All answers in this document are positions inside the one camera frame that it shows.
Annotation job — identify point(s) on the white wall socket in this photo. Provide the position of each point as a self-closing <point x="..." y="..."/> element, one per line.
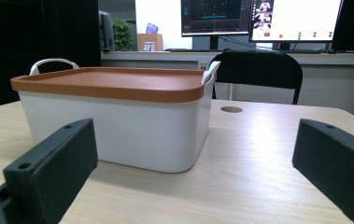
<point x="202" y="65"/>

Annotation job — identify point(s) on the brown cardboard box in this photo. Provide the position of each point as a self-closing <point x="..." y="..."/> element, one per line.
<point x="149" y="39"/>

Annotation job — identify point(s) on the dark round table grommet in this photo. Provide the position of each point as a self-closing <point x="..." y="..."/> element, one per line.
<point x="231" y="109"/>

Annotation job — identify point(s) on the white plastic storage box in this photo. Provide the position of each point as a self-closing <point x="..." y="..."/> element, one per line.
<point x="134" y="133"/>

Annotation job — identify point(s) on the grey office desk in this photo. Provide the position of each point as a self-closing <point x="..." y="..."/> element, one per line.
<point x="333" y="77"/>

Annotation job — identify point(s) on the black device on stand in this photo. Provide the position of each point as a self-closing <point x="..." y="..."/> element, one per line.
<point x="106" y="29"/>

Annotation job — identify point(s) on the green potted plant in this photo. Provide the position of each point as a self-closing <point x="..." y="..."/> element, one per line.
<point x="122" y="32"/>

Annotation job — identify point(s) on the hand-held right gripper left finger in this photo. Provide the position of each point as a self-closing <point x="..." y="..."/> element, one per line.
<point x="50" y="174"/>

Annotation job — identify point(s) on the white-screen computer monitor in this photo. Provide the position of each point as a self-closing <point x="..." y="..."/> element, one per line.
<point x="302" y="18"/>

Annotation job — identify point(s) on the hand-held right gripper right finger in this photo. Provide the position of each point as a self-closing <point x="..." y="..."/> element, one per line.
<point x="339" y="168"/>

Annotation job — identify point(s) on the black folding chair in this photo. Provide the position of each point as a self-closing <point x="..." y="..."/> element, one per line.
<point x="258" y="68"/>

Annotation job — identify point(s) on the black keyboard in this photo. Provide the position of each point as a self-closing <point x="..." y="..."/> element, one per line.
<point x="305" y="51"/>

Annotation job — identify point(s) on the dark-screen computer monitor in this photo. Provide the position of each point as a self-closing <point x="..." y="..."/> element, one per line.
<point x="215" y="15"/>

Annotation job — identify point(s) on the orange storage box lid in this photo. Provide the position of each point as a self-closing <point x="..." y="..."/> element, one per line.
<point x="118" y="82"/>

